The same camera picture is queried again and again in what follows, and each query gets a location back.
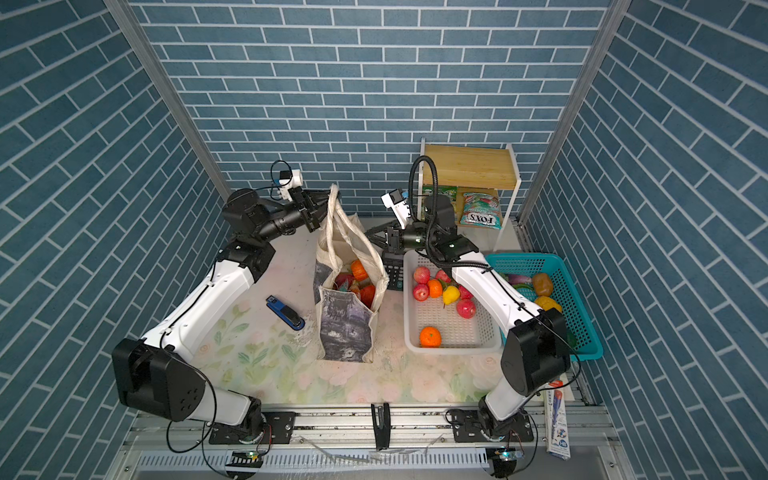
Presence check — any small orange tangerine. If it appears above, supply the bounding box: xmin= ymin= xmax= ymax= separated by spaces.
xmin=427 ymin=278 xmax=443 ymax=298

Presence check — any teal plastic basket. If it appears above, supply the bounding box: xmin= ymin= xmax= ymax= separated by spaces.
xmin=486 ymin=253 xmax=603 ymax=361

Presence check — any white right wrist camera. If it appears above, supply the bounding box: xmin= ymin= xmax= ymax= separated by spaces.
xmin=381 ymin=189 xmax=412 ymax=230

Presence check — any green fox's candy bag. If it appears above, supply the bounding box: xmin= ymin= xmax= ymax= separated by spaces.
xmin=334 ymin=273 xmax=355 ymax=291
xmin=460 ymin=192 xmax=502 ymax=230

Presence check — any brown potato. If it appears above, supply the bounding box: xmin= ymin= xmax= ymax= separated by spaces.
xmin=531 ymin=272 xmax=554 ymax=297

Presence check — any blue black stapler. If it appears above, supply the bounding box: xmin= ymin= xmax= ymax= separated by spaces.
xmin=266 ymin=295 xmax=306 ymax=331

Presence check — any cream canvas tote bag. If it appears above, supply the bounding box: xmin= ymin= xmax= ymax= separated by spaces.
xmin=313 ymin=185 xmax=389 ymax=363

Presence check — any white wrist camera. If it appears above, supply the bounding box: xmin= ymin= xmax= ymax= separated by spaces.
xmin=381 ymin=189 xmax=412 ymax=230
xmin=276 ymin=169 xmax=303 ymax=202

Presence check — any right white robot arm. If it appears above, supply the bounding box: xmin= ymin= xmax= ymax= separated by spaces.
xmin=366 ymin=190 xmax=574 ymax=438

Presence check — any green Fox's candy bag top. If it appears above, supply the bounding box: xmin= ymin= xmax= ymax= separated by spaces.
xmin=334 ymin=273 xmax=355 ymax=291

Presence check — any green Fox's candy bag lower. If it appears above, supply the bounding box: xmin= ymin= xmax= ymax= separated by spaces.
xmin=460 ymin=192 xmax=502 ymax=230

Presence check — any yellow corn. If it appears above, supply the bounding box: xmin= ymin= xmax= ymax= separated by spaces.
xmin=534 ymin=296 xmax=563 ymax=313

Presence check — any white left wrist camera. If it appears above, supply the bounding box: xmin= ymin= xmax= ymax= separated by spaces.
xmin=276 ymin=169 xmax=303 ymax=202

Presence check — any black rail clamp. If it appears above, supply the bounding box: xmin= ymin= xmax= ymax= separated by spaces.
xmin=371 ymin=402 xmax=392 ymax=452

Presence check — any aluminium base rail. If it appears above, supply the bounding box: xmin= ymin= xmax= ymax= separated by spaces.
xmin=107 ymin=402 xmax=629 ymax=479

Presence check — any green yellow candy bag lower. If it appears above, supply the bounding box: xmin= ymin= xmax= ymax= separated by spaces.
xmin=420 ymin=185 xmax=458 ymax=203

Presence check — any purple eggplant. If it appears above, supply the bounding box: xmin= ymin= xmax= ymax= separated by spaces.
xmin=507 ymin=274 xmax=533 ymax=285

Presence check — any white plastic basket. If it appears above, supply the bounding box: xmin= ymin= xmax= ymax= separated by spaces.
xmin=403 ymin=251 xmax=503 ymax=355

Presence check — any red bell pepper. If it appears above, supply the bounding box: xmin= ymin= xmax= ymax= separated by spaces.
xmin=360 ymin=284 xmax=376 ymax=309

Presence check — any white wooden two-tier shelf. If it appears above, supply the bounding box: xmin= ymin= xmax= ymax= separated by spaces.
xmin=420 ymin=141 xmax=522 ymax=252

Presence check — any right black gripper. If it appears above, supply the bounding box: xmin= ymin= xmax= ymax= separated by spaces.
xmin=365 ymin=220 xmax=439 ymax=257

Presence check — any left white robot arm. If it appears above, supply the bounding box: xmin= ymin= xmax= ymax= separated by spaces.
xmin=112 ymin=187 xmax=330 ymax=436

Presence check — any white blue box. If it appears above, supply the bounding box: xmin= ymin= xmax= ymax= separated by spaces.
xmin=544 ymin=380 xmax=571 ymax=461

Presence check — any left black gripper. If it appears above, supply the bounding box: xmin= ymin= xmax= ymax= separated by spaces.
xmin=252 ymin=190 xmax=337 ymax=247

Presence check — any black calculator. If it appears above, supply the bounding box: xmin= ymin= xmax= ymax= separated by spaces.
xmin=381 ymin=252 xmax=404 ymax=291

